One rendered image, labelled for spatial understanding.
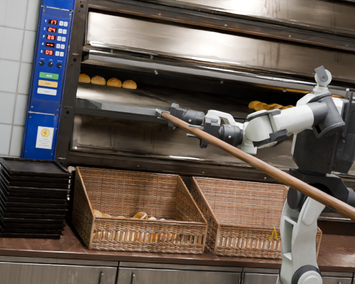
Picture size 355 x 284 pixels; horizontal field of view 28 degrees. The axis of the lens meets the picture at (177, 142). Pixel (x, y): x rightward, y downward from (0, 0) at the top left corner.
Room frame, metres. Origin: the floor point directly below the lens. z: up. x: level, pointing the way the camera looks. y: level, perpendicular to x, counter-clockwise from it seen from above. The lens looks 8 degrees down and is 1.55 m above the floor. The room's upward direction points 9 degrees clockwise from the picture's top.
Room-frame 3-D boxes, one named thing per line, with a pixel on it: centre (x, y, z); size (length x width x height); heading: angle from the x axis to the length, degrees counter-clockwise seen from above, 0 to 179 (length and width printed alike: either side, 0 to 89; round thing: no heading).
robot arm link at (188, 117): (3.21, -0.01, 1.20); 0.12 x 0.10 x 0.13; 75
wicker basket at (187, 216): (3.31, 0.14, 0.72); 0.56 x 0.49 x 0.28; 111
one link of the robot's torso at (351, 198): (2.95, -0.64, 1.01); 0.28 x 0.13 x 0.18; 110
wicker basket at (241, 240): (3.51, -0.44, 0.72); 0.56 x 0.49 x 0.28; 108
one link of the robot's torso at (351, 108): (2.93, -0.61, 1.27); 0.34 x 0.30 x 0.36; 171
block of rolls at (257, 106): (4.36, -0.73, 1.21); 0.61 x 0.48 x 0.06; 19
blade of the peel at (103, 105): (3.47, 0.17, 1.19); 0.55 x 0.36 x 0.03; 110
